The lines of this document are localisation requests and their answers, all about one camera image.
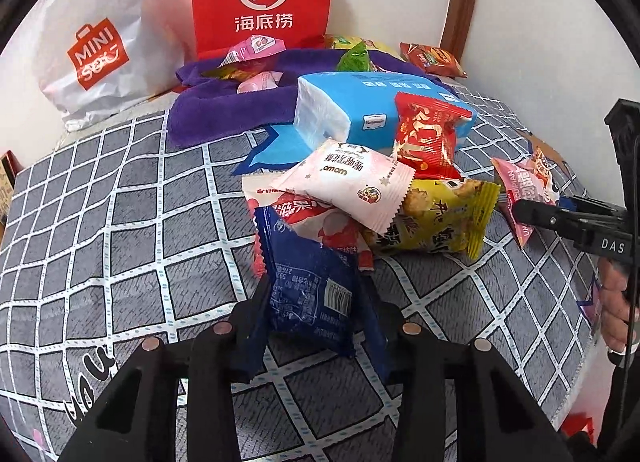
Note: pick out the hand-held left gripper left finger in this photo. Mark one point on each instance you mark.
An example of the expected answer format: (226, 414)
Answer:
(250, 337)

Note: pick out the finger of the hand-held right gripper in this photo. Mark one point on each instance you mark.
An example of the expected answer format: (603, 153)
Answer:
(545, 217)
(580, 203)

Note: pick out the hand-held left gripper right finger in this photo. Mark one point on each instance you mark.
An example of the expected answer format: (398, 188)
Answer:
(380, 337)

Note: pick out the panda print snack packet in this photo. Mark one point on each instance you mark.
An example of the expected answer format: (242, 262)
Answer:
(520, 187)

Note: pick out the dark blue snack packet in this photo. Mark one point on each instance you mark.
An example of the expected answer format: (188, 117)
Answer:
(305, 287)

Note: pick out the yellow snack packet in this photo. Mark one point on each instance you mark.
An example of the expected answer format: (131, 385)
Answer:
(440, 222)

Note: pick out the red and white snack packet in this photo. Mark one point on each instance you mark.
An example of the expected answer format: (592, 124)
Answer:
(295, 214)

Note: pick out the pink and white snack packet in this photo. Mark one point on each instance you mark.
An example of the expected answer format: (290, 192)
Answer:
(345, 181)

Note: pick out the purple towel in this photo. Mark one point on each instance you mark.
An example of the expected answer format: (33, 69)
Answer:
(220, 111)

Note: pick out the pale pink snack packet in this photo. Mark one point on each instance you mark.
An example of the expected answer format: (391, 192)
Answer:
(257, 82)

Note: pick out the small gold snack packet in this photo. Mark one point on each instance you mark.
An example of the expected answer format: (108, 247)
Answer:
(225, 73)

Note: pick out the pink snack packet green edges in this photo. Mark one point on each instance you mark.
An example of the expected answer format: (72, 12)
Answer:
(255, 47)

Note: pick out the person's right forearm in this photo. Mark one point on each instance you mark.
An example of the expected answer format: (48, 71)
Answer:
(620, 402)

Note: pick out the person's right hand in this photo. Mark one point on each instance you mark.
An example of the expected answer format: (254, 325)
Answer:
(617, 307)

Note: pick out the grey checked blanket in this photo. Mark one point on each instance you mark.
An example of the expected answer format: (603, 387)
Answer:
(150, 242)

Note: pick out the red object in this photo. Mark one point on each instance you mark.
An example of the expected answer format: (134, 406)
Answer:
(580, 427)

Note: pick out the orange chip bag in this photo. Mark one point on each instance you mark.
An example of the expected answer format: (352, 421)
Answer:
(432, 59)

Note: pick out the blue tissue pack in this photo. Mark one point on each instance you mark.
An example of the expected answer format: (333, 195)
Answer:
(360, 101)

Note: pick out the yellow chip bag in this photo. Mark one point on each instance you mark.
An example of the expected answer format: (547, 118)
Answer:
(382, 47)

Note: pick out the patterned cardboard box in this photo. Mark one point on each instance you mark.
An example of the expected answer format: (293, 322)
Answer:
(6, 187)

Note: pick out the white plastic shopping bag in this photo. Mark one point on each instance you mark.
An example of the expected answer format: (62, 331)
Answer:
(100, 16)

